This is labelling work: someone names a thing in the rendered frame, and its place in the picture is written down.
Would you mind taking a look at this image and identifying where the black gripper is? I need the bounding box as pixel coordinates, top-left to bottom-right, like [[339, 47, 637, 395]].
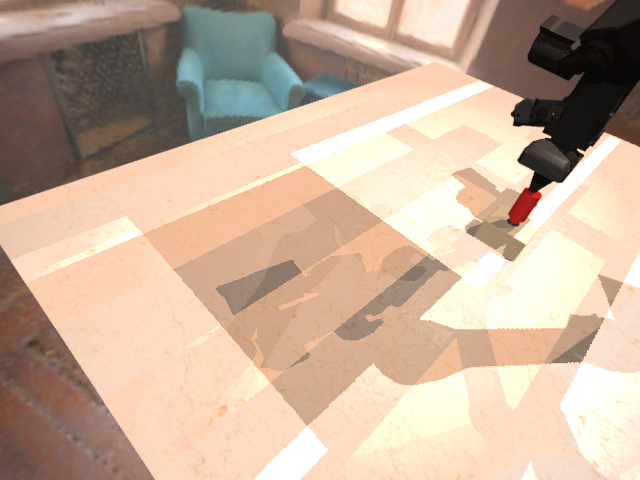
[[516, 87, 621, 193]]

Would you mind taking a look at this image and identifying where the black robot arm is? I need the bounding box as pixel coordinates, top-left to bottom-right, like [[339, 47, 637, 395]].
[[510, 0, 640, 136]]

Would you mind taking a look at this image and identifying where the red marker cap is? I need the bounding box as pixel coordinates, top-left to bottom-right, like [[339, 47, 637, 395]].
[[508, 188, 542, 222]]

